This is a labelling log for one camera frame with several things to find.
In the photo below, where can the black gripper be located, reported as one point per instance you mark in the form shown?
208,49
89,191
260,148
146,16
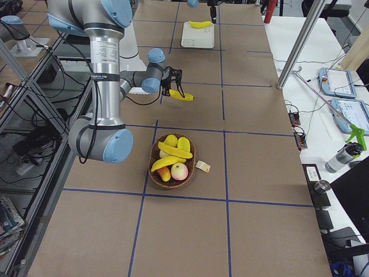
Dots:
165,85

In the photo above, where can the yellow banana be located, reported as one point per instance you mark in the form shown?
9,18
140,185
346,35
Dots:
181,95
166,161
199,25
174,151

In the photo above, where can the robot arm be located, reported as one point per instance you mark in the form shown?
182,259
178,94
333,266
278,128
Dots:
101,134
210,3

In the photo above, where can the brown wicker basket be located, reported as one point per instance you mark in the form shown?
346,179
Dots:
157,154

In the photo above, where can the white rectangular tray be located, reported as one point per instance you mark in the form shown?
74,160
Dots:
197,38

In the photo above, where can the yellow lemon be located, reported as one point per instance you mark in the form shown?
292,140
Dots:
171,140

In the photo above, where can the yellow star fruit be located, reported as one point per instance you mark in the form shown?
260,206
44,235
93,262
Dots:
184,144

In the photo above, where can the red cylinder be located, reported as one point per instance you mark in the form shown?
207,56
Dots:
270,10

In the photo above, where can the paper price tag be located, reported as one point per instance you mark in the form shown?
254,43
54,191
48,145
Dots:
203,166

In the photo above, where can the red pink apple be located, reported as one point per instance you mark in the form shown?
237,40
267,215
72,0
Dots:
179,171

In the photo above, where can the orange mango fruit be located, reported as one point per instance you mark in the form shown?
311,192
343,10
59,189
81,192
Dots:
164,173

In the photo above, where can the upper teach pendant tablet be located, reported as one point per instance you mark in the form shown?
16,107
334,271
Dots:
337,82

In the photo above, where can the teach pendant tablet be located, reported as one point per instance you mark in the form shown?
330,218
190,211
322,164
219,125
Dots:
354,110
337,82

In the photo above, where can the lower teach pendant tablet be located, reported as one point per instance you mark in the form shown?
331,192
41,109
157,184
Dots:
354,110

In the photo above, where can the small metal cup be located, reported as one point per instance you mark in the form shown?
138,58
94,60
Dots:
322,186

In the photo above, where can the metal stand with green clip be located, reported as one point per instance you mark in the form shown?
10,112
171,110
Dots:
356,132

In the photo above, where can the clear water bottle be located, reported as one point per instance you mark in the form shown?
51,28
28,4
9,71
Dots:
346,154

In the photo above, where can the stack of magazines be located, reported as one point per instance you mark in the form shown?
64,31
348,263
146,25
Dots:
12,225

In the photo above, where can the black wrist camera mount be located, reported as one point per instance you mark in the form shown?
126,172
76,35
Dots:
173,75

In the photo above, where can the aluminium frame post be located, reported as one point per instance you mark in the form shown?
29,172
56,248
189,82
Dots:
302,38

